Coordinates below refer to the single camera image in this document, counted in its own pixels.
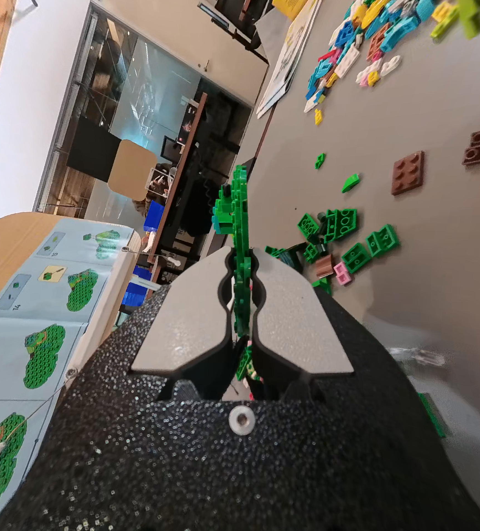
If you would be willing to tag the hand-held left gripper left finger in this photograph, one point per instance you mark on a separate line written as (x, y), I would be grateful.
(190, 315)

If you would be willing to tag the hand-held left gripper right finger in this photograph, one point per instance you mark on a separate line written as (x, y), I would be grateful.
(298, 319)

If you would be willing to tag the green lego build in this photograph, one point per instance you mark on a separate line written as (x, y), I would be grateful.
(242, 215)

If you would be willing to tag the pile of green lego bricks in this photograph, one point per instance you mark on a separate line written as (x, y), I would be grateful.
(339, 240)

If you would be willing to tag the green lego slope piece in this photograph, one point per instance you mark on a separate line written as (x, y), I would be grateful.
(350, 182)

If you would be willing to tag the small green lego clip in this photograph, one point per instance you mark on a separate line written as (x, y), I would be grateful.
(320, 160)

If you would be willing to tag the green flat lego plate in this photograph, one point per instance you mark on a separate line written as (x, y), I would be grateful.
(432, 415)

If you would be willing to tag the brown square lego plate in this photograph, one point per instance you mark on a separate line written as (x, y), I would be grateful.
(407, 172)

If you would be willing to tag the yellow lego clip piece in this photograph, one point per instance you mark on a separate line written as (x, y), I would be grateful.
(318, 117)

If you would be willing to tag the pile of colourful lego bricks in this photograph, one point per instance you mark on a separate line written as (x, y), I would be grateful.
(368, 41)

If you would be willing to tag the lime green lego piece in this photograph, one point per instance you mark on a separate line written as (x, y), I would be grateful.
(463, 18)

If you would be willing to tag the blue crate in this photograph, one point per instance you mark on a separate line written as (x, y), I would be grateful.
(153, 215)
(138, 288)

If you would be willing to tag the dark office desk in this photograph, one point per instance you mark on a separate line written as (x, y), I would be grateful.
(182, 215)

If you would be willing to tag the clear plastic bag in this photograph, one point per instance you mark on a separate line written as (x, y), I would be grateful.
(418, 356)

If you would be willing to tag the open instruction booklet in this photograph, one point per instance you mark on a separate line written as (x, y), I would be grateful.
(36, 332)

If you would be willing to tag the closed instruction booklet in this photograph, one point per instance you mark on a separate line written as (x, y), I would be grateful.
(289, 62)

